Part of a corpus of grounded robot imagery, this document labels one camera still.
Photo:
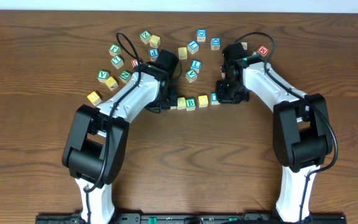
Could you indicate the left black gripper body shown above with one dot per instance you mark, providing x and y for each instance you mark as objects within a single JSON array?
[{"x": 169, "y": 100}]

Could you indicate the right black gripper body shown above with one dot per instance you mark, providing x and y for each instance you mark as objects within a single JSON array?
[{"x": 227, "y": 91}]

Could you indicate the yellow O wooden block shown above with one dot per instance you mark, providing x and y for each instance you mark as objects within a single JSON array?
[{"x": 181, "y": 103}]

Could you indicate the blue T wooden block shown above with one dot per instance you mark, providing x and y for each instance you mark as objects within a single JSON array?
[{"x": 214, "y": 99}]

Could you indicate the green B wooden block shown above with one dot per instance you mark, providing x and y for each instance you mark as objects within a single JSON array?
[{"x": 190, "y": 104}]

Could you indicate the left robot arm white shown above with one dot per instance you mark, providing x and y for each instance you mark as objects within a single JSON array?
[{"x": 96, "y": 144}]

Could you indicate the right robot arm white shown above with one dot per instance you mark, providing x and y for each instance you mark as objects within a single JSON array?
[{"x": 301, "y": 138}]

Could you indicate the green V block centre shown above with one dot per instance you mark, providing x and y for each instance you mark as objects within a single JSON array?
[{"x": 191, "y": 75}]

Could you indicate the blue L wooden block lower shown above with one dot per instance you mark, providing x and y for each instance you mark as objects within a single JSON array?
[{"x": 196, "y": 65}]

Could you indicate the blue l wooden block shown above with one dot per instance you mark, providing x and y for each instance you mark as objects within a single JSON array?
[
  {"x": 193, "y": 47},
  {"x": 196, "y": 65}
]

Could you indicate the yellow S wooden block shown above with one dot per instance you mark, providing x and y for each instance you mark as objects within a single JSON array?
[{"x": 182, "y": 53}]

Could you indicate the blue P wooden block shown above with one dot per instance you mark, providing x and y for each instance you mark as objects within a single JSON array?
[{"x": 153, "y": 53}]

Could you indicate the green N wooden block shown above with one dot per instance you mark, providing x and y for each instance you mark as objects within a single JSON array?
[{"x": 125, "y": 76}]

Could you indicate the blue X wooden block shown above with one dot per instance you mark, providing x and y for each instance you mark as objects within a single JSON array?
[{"x": 244, "y": 45}]

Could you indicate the red block far right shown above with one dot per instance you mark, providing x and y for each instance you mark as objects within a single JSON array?
[{"x": 263, "y": 51}]

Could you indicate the blue D wooden block right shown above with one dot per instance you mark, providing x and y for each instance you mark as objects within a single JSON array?
[{"x": 215, "y": 43}]

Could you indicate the blue d wooden block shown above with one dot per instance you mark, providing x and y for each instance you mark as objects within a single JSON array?
[
  {"x": 215, "y": 43},
  {"x": 201, "y": 35}
]

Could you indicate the blue L wooden block upper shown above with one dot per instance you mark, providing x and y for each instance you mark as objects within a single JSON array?
[{"x": 193, "y": 47}]

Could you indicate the yellow wooden block near Z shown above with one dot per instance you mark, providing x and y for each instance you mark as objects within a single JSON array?
[{"x": 155, "y": 41}]

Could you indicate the yellow K wooden block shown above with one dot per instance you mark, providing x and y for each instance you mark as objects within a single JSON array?
[{"x": 111, "y": 83}]

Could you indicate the green 7 wooden block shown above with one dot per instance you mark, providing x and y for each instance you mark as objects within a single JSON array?
[{"x": 117, "y": 61}]

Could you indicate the green Z wooden block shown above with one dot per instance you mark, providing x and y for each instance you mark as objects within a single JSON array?
[{"x": 145, "y": 36}]

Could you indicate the blue D wooden block top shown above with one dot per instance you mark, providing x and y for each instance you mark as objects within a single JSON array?
[{"x": 201, "y": 35}]

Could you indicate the green V wooden block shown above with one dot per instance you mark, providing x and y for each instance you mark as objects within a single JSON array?
[{"x": 103, "y": 75}]

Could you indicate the green J wooden block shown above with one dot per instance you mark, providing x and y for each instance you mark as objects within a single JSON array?
[{"x": 115, "y": 50}]

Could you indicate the yellow G wooden block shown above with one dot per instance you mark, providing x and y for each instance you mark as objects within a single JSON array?
[{"x": 95, "y": 98}]

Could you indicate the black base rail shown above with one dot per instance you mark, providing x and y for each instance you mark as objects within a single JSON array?
[{"x": 135, "y": 218}]

